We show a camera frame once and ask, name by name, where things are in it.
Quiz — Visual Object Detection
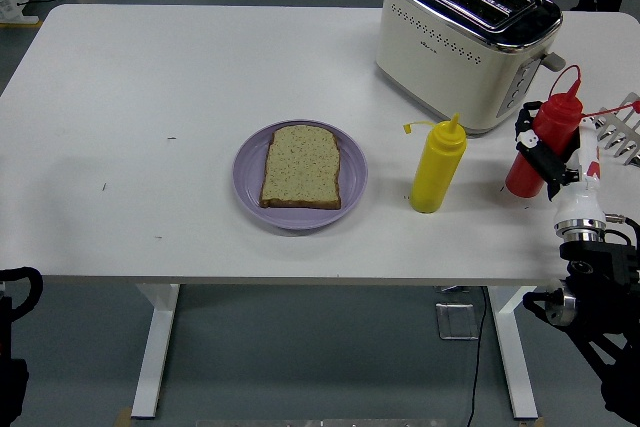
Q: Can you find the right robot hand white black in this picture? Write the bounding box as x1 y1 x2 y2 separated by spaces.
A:
514 100 606 224

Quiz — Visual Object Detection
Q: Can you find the red squeeze bottle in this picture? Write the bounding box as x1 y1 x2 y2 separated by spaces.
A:
504 64 640 200

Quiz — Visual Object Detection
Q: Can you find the slice of bread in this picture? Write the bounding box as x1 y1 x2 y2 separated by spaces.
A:
258 124 343 211

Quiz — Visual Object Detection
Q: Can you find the metal toast rack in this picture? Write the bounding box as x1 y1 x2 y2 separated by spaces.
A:
592 92 640 168

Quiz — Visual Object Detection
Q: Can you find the yellow squeeze bottle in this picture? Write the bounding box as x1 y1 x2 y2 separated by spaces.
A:
402 112 468 214

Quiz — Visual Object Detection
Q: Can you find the white table leg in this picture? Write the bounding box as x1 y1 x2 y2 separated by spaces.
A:
487 285 539 420
130 283 181 419

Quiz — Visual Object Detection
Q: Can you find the metal floor plate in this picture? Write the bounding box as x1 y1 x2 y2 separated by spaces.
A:
434 301 480 341

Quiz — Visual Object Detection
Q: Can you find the cream and chrome toaster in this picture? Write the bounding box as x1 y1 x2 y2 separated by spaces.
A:
374 0 567 137

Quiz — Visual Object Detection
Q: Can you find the purple plate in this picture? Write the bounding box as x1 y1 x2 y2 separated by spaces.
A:
231 119 369 232

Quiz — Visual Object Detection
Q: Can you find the black floor cable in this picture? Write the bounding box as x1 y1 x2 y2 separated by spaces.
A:
464 286 489 427

